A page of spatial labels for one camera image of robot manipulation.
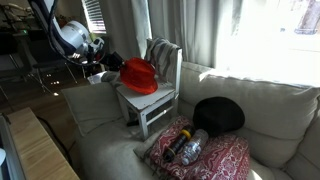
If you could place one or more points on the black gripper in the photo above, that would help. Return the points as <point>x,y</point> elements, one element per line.
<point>113,61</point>

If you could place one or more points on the orange bowler hat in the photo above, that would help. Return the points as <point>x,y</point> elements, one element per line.
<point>138,75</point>

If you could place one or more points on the striped grey towel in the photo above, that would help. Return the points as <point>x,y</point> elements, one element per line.
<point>162,54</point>

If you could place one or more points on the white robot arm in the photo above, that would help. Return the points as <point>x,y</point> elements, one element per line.
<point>72,41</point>

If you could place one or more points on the black hat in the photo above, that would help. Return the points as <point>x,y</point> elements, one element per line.
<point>217,115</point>

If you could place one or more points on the beige throw pillow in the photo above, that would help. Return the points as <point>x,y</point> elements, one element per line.
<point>93,105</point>

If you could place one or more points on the small white wooden chair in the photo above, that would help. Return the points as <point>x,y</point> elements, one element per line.
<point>149,107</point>

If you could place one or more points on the grey curtain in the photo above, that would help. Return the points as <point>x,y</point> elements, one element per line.
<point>202,28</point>

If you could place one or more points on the clear plastic water bottle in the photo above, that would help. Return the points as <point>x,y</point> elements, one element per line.
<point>194,147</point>

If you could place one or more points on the light wooden table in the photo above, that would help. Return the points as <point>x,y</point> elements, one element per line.
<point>39,156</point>

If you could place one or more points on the red patterned blanket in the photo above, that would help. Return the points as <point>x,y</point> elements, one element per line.
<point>225,157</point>

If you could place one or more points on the beige sofa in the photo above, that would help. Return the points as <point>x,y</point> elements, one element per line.
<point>282,126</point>

